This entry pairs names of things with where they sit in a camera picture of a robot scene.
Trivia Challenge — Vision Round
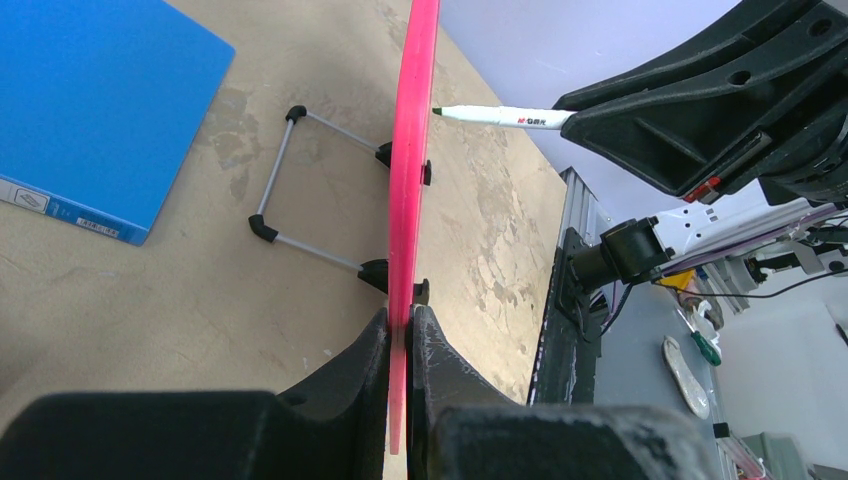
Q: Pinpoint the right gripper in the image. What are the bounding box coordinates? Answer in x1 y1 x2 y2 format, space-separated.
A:
553 0 847 206

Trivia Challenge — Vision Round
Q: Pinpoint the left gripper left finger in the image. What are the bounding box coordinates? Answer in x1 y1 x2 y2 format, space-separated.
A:
1 310 389 479

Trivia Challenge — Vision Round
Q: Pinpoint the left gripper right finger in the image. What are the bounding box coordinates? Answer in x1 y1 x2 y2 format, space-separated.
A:
406 306 718 479

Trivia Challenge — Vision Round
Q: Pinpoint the white green marker pen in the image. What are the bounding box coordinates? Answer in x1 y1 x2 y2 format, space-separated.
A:
431 105 574 130

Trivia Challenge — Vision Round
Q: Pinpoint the pink framed whiteboard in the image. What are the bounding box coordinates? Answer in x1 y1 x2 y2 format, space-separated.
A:
388 0 440 455

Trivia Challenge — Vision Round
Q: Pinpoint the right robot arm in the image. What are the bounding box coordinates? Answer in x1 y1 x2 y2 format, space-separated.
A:
556 1 847 289

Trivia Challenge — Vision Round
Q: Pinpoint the black whiteboard stand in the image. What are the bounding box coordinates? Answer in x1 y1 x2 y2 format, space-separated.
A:
248 105 432 306

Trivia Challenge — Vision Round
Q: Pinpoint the white shoe sole object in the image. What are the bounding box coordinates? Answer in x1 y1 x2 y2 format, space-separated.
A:
661 336 711 420

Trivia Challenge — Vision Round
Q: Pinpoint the blue folder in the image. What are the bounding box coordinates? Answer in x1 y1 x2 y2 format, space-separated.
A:
1 1 235 246

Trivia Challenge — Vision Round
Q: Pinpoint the aluminium base frame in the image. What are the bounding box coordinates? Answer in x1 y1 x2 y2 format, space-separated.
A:
527 167 608 405

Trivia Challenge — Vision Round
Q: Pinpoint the green handled screwdriver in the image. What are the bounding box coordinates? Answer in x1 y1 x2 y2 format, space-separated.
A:
677 308 722 367

